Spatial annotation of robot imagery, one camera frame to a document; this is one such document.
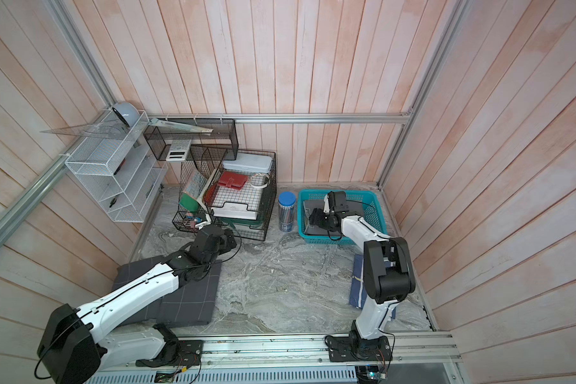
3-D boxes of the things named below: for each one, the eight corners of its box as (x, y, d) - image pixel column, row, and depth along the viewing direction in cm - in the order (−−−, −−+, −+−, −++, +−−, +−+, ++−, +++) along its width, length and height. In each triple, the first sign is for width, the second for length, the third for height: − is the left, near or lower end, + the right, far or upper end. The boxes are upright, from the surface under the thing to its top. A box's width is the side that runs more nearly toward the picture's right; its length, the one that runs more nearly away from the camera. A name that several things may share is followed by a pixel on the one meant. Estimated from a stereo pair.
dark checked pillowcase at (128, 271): (114, 289, 89) (111, 287, 87) (109, 274, 93) (106, 272, 91) (164, 261, 96) (162, 259, 95) (158, 248, 100) (156, 245, 98)
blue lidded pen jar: (278, 233, 105) (277, 204, 89) (278, 220, 109) (278, 191, 94) (294, 233, 105) (295, 204, 89) (293, 220, 109) (295, 191, 94)
